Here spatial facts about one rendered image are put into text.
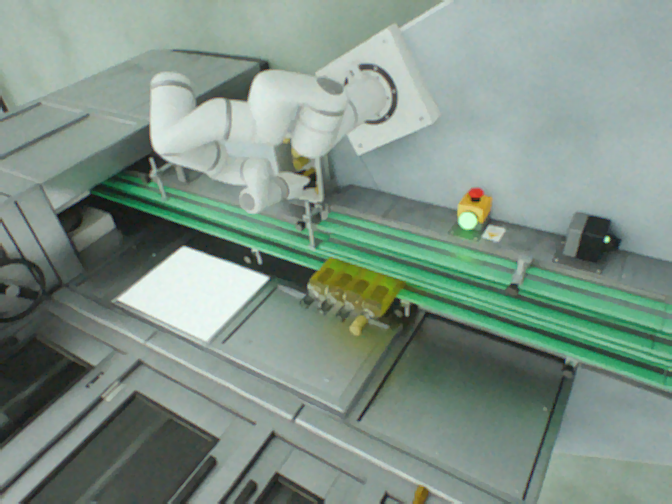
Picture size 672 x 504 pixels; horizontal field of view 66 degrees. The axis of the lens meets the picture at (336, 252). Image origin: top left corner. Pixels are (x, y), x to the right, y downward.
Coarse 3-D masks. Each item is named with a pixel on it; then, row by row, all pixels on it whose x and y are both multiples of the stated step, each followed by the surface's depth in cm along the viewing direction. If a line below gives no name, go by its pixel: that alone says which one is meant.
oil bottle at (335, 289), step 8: (352, 264) 151; (344, 272) 148; (352, 272) 148; (336, 280) 146; (344, 280) 146; (352, 280) 146; (328, 288) 144; (336, 288) 143; (344, 288) 143; (328, 296) 143; (336, 296) 142; (336, 304) 144
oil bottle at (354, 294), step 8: (360, 272) 147; (368, 272) 147; (376, 272) 147; (360, 280) 145; (368, 280) 144; (376, 280) 146; (352, 288) 142; (360, 288) 142; (368, 288) 142; (344, 296) 141; (352, 296) 140; (360, 296) 140; (352, 304) 140; (360, 304) 141
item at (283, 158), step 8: (288, 136) 151; (280, 144) 159; (288, 144) 162; (272, 152) 159; (280, 152) 161; (288, 152) 164; (280, 160) 162; (288, 160) 165; (312, 160) 162; (280, 168) 163; (288, 168) 166; (304, 168) 165; (320, 168) 153; (320, 176) 154; (320, 184) 156; (312, 192) 164; (320, 192) 158; (312, 200) 162; (320, 200) 160
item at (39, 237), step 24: (0, 192) 163; (24, 192) 162; (0, 216) 157; (24, 216) 164; (48, 216) 170; (0, 240) 159; (24, 240) 166; (48, 240) 173; (48, 264) 175; (72, 264) 183; (48, 288) 177
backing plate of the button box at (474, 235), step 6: (456, 222) 140; (456, 228) 138; (462, 228) 138; (486, 228) 137; (450, 234) 136; (456, 234) 136; (462, 234) 136; (468, 234) 136; (474, 234) 136; (480, 234) 135; (474, 240) 134
